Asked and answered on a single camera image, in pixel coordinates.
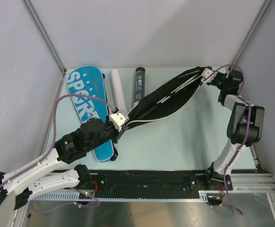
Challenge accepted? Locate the white shuttlecock tube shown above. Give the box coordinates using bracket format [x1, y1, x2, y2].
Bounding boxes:
[111, 69, 128, 113]

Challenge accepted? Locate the black racket cover front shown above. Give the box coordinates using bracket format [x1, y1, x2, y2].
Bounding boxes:
[126, 66, 213, 130]

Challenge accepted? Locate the blue racket cover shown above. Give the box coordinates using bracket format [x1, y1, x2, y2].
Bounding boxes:
[66, 65, 117, 162]

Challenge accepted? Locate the black shuttlecock tube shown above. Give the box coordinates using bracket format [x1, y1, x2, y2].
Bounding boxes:
[132, 67, 146, 107]

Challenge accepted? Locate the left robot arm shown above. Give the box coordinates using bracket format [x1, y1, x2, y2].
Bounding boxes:
[0, 114, 127, 210]

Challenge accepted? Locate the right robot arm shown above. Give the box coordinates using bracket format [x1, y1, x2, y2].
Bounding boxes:
[203, 69, 265, 190]

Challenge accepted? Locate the light green table mat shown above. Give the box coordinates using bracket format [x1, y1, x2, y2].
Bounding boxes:
[56, 67, 231, 170]

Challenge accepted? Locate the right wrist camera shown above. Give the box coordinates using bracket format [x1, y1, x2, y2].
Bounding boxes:
[201, 68, 217, 83]

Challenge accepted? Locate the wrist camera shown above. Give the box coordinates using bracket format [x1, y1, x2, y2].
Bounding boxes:
[109, 110, 129, 132]
[201, 68, 217, 83]

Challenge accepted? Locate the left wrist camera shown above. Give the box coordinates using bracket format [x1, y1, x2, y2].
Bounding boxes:
[109, 110, 129, 132]

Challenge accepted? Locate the right aluminium frame post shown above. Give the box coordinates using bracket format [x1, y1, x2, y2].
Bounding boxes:
[231, 0, 274, 65]

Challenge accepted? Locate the aluminium frame post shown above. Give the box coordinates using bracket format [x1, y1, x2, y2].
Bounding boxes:
[231, 0, 274, 65]
[21, 0, 65, 72]

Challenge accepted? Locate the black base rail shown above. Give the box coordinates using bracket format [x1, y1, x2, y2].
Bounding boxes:
[77, 170, 233, 201]

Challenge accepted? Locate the left aluminium frame post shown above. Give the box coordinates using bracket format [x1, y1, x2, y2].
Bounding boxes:
[21, 0, 65, 72]

